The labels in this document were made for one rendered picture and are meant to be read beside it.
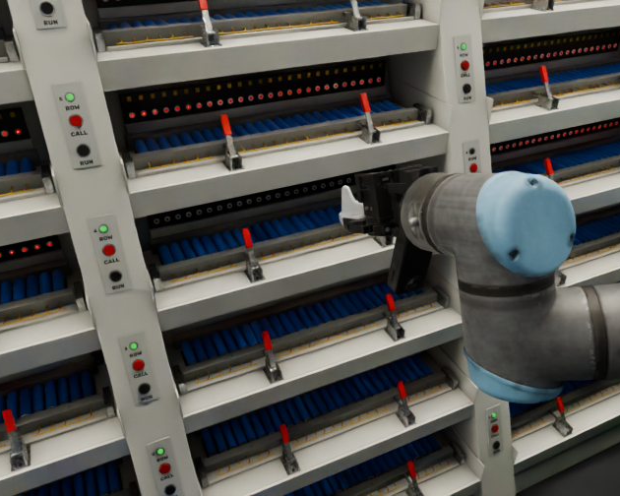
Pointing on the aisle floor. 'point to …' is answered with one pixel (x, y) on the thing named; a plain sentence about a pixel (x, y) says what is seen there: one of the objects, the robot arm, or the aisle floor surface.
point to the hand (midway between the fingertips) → (355, 217)
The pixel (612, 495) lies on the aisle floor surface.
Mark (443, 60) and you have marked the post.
